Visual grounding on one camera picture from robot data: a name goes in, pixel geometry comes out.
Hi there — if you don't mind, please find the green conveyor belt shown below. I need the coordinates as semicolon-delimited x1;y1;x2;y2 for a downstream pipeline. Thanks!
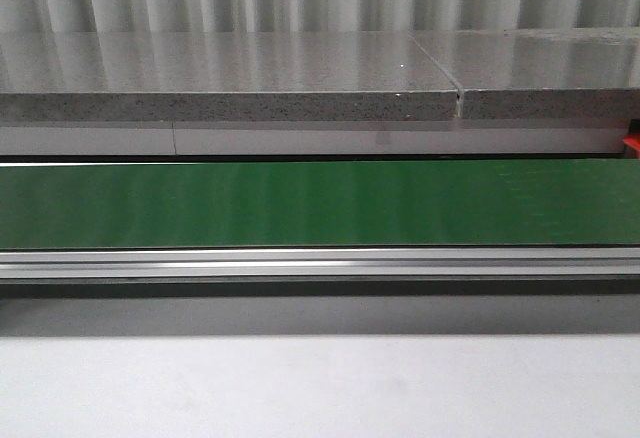
1;159;639;250

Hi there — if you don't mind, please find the grey stone slab right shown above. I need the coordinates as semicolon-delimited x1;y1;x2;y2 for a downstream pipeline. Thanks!
413;27;639;126

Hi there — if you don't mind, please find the grey stone slab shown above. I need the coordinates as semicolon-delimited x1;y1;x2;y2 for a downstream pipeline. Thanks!
413;27;639;126
1;32;457;123

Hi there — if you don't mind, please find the grey stone slab left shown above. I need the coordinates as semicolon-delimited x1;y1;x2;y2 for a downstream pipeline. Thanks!
1;32;457;123

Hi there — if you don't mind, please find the red plastic tray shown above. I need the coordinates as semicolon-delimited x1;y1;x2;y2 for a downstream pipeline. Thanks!
623;133;640;159

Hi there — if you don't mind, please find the aluminium conveyor side rail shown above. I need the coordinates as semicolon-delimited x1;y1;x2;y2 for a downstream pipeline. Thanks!
1;246;639;298

